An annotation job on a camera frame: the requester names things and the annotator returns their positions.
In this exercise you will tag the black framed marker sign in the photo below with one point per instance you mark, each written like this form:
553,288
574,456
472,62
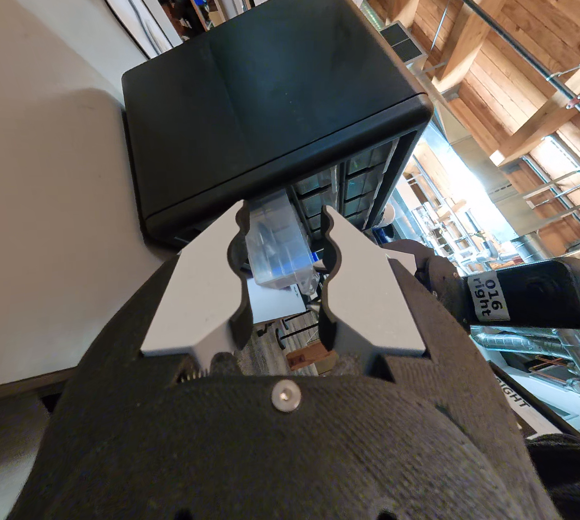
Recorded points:
543,420

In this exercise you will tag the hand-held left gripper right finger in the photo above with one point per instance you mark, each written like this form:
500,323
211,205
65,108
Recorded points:
376,302

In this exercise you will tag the white hard hat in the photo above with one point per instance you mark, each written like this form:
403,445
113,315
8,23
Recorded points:
388,214

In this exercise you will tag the clear plastic drawer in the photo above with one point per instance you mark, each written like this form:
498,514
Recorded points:
276,248

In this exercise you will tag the wooden beam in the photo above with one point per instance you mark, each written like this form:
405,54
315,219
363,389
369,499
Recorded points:
312,357

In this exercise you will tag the air vent unit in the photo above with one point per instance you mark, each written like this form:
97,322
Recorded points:
403,46

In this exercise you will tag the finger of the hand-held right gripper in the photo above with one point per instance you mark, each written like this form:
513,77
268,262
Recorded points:
408,257

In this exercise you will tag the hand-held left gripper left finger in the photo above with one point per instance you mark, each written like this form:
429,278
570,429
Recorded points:
195,302

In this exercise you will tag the black parts drawer cabinet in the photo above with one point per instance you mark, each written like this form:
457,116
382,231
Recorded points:
272,98

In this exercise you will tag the rows of clear cabinet drawers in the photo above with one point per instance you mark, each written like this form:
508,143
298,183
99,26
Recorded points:
362,180

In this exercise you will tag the blue cloth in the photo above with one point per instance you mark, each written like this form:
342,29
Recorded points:
385,233

